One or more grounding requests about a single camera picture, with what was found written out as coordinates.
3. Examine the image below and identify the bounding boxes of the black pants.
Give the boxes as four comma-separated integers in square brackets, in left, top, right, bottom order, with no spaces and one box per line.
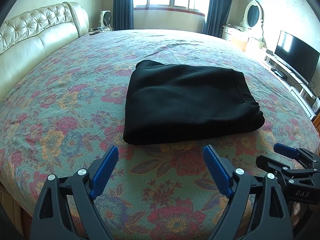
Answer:
[123,60,265,145]

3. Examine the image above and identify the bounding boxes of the person right hand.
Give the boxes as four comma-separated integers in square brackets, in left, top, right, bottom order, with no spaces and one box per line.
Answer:
[291,202,303,227]

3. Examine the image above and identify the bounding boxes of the white tv stand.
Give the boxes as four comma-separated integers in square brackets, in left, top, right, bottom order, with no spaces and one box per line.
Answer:
[262,53,318,121]

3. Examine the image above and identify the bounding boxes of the black flat tv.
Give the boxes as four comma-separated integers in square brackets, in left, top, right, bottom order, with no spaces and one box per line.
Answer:
[274,31,319,85]

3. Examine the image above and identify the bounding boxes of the floral bedspread bed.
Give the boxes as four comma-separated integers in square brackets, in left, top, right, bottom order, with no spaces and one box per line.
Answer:
[1,30,319,239]

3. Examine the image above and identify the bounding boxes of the white vanity table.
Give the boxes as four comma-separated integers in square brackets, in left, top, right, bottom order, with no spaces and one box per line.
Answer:
[222,24,265,52]

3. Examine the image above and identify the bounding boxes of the white oval vanity mirror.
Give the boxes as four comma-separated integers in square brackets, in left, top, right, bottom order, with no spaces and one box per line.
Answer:
[240,0,264,34]

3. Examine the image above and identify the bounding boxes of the dark blue right curtain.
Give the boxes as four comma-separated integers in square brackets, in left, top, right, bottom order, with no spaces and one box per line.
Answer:
[202,0,233,38]

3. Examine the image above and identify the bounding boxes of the dark blue curtain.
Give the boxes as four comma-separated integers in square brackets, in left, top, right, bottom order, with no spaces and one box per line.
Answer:
[202,0,233,38]
[113,0,134,31]

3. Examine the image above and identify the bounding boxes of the cream tufted leather headboard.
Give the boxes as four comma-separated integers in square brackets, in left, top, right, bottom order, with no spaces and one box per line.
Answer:
[1,2,89,99]

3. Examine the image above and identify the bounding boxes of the white fan heater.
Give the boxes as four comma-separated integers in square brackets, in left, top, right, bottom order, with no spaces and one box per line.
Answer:
[100,10,112,28]

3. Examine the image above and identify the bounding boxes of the dark blue left curtain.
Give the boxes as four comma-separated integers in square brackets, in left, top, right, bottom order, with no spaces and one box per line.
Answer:
[113,0,134,31]

